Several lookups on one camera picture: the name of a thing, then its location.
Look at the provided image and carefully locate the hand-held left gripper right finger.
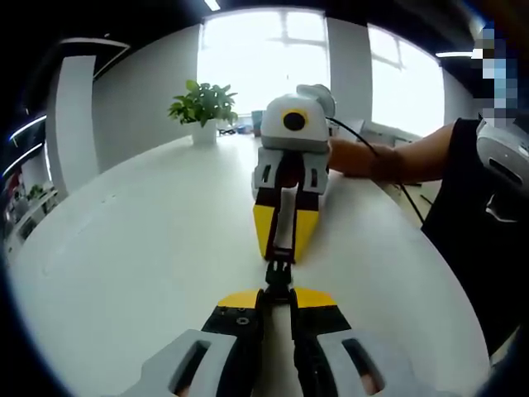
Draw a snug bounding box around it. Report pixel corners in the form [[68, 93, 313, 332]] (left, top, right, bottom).
[[288, 286, 415, 397]]

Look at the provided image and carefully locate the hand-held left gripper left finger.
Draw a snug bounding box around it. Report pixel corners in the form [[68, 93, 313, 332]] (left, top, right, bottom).
[[140, 288, 265, 397]]

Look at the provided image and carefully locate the black plastic buckle pronged part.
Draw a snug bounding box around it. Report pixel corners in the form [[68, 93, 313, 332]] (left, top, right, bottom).
[[267, 246, 297, 268]]

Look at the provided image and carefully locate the black plastic buckle socket part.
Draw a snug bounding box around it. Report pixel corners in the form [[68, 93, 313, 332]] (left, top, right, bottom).
[[264, 261, 293, 305]]

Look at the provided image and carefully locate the person's right hand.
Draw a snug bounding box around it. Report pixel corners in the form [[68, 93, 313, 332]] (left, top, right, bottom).
[[328, 137, 384, 181]]

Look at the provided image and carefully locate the large bright window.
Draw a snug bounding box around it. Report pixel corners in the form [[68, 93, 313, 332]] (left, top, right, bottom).
[[197, 8, 331, 121]]

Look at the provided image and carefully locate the white plant pot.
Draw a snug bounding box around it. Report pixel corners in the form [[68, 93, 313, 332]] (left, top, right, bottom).
[[192, 119, 218, 145]]

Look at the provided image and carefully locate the green leafy plant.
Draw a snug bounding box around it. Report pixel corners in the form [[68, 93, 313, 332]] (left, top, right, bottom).
[[167, 80, 240, 127]]

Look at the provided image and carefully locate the narrow bright window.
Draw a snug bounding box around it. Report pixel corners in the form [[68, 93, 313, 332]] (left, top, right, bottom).
[[367, 22, 446, 137]]

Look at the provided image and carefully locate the white chest-worn device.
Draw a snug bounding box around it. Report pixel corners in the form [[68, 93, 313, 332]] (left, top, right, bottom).
[[474, 118, 529, 223]]

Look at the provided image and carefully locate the white office desk row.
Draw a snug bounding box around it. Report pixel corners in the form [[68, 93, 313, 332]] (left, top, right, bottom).
[[3, 188, 59, 257]]

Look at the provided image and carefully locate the curved white ceiling light strip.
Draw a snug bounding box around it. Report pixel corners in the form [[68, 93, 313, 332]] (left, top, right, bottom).
[[2, 142, 45, 177], [10, 114, 47, 141]]

